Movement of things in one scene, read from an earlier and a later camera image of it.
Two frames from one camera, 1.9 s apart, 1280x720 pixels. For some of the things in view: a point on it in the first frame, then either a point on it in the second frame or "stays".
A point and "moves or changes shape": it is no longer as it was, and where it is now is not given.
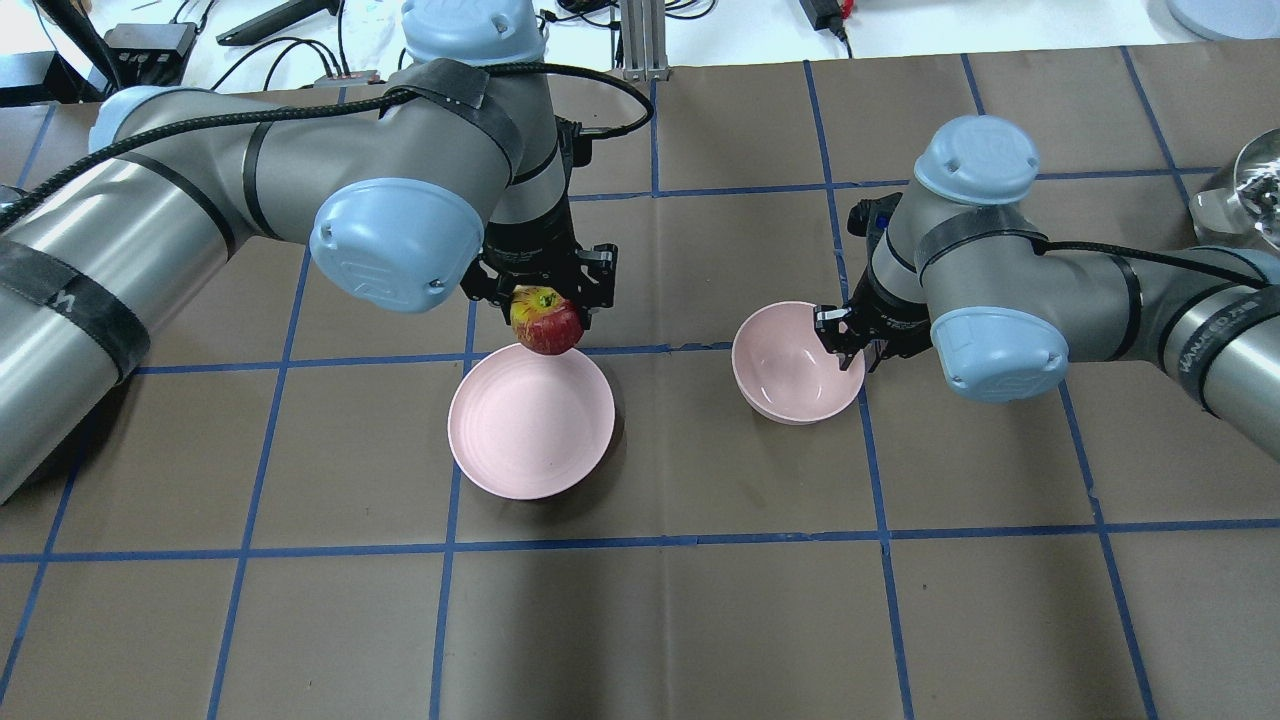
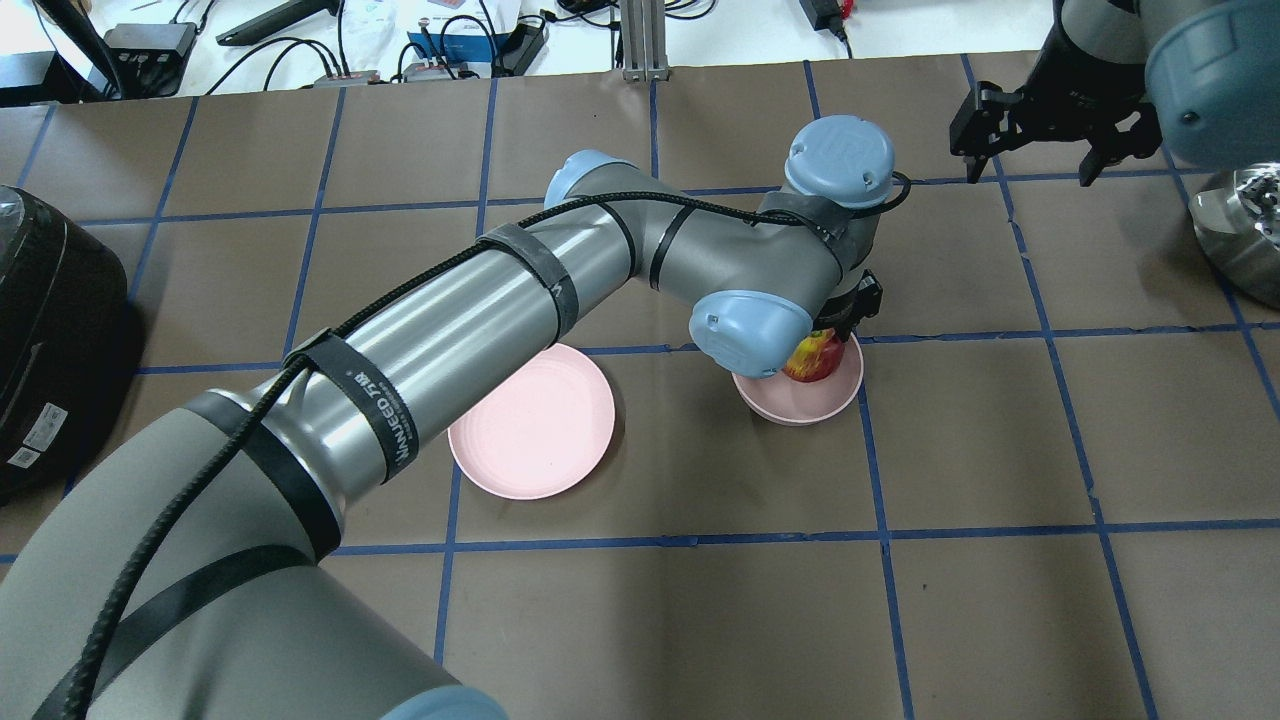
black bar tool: [285, 15] stays
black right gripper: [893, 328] → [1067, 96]
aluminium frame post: [644, 37] stays
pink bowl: [784, 370] stays
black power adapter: [826, 14] stays
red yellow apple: [545, 321] moves or changes shape
